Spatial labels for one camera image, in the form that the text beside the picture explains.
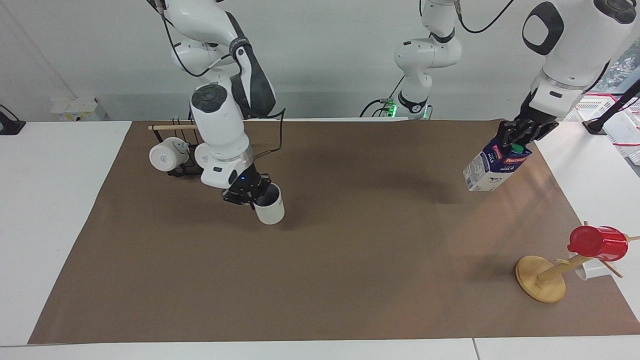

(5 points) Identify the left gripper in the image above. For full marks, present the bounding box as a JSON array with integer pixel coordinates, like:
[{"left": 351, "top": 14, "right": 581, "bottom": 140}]
[{"left": 494, "top": 90, "right": 560, "bottom": 152}]

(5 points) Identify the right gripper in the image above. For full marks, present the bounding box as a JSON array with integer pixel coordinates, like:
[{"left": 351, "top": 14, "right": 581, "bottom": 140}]
[{"left": 222, "top": 164, "right": 273, "bottom": 206}]

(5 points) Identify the white cup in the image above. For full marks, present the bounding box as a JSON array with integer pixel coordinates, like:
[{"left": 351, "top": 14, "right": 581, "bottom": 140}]
[
  {"left": 252, "top": 182, "right": 286, "bottom": 226},
  {"left": 148, "top": 141, "right": 191, "bottom": 173},
  {"left": 574, "top": 259, "right": 612, "bottom": 281}
]

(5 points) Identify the blue and white milk carton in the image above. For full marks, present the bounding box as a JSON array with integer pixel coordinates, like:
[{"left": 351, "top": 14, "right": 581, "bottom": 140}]
[{"left": 462, "top": 139, "right": 534, "bottom": 193}]

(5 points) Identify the red cup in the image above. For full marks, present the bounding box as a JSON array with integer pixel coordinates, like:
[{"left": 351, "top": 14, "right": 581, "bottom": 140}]
[{"left": 567, "top": 225, "right": 629, "bottom": 262}]

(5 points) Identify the black stand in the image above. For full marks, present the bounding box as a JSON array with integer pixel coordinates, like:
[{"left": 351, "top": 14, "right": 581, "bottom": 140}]
[
  {"left": 0, "top": 104, "right": 27, "bottom": 136},
  {"left": 582, "top": 79, "right": 640, "bottom": 135}
]

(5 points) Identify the white plastic basket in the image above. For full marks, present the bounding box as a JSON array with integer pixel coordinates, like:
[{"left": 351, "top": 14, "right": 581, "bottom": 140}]
[{"left": 569, "top": 94, "right": 640, "bottom": 166}]

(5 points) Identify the wooden mug tree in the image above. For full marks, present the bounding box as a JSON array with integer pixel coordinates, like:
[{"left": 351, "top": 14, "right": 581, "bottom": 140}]
[{"left": 515, "top": 220, "right": 640, "bottom": 304}]

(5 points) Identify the white box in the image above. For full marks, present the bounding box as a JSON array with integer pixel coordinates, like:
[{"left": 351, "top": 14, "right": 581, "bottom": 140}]
[{"left": 51, "top": 97, "right": 109, "bottom": 122}]

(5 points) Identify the black cable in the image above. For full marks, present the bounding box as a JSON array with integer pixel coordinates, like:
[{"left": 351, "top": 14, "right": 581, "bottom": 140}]
[
  {"left": 158, "top": 4, "right": 236, "bottom": 79},
  {"left": 359, "top": 74, "right": 407, "bottom": 119},
  {"left": 248, "top": 107, "right": 287, "bottom": 155},
  {"left": 456, "top": 0, "right": 517, "bottom": 35}
]

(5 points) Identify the black wire rack with wooden bar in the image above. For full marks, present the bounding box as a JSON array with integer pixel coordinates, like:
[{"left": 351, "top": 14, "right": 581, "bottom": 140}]
[{"left": 148, "top": 117, "right": 209, "bottom": 179}]

